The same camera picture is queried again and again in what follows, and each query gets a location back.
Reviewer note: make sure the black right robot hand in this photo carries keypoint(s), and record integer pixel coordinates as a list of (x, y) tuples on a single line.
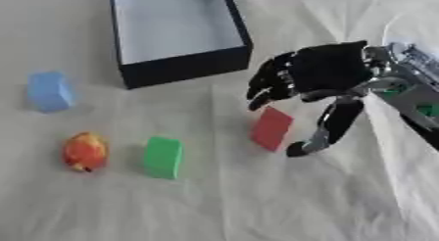
[(328, 67)]

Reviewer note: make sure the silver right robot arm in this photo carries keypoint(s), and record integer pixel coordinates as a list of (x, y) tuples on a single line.
[(408, 81)]

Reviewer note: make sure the black box with white inside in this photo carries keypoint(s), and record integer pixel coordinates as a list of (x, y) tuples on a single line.
[(177, 32)]

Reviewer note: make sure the red rectangular block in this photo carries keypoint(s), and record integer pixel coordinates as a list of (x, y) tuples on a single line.
[(271, 128)]

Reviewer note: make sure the green rectangular block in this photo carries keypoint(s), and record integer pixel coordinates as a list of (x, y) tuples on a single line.
[(163, 157)]

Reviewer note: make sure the red and yellow toy apple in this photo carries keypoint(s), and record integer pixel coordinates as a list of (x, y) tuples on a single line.
[(85, 151)]

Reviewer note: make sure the light blue block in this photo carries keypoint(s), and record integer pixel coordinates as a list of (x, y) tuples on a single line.
[(50, 91)]

